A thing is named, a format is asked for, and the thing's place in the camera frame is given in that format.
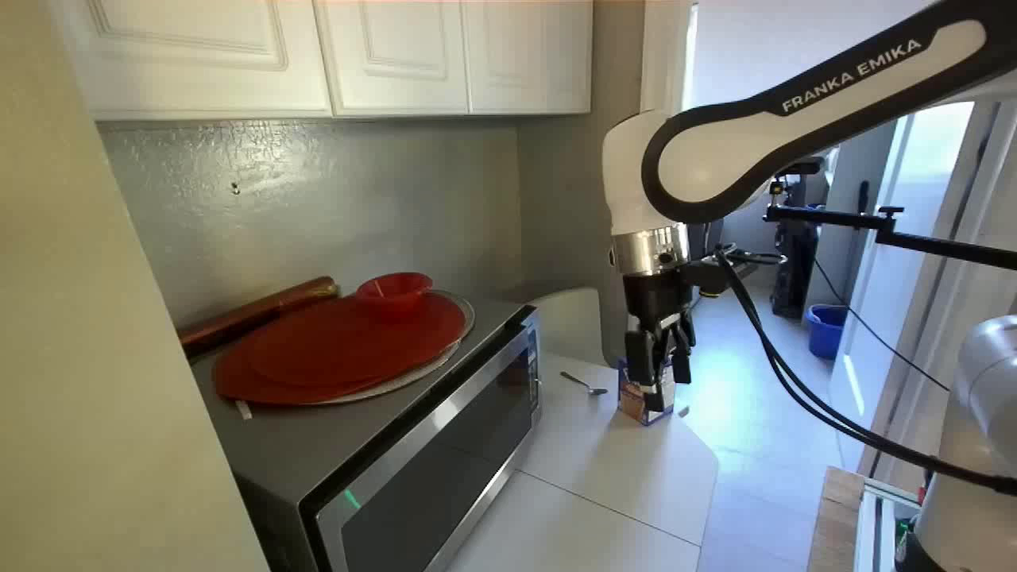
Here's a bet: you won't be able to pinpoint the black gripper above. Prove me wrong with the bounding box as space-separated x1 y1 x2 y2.
618 272 697 422

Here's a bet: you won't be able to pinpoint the stainless steel microwave oven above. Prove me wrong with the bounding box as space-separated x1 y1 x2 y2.
195 303 541 572

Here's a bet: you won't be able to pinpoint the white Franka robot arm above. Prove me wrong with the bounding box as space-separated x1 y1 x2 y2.
601 0 1017 572

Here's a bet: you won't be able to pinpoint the red bowl on plate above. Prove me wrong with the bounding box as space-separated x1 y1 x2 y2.
356 272 433 317

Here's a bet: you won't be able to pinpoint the metal spoon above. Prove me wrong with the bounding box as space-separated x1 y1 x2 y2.
559 372 608 398

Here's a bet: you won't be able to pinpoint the blue bucket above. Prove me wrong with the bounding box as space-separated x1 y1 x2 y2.
806 306 845 360

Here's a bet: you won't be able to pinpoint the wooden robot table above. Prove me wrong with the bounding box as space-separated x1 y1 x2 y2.
806 467 865 572

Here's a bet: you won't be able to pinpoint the red round plate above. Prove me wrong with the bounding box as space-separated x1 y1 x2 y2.
212 288 471 409

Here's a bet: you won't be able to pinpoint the wooden rolling pin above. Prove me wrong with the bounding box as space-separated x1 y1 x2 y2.
177 278 339 357

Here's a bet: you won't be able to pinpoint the white upper cabinets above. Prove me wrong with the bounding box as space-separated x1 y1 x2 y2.
49 0 594 121

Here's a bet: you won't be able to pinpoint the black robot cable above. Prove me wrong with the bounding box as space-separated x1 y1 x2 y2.
710 245 1017 500

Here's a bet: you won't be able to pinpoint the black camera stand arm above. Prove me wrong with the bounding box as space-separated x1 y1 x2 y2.
767 208 1017 270

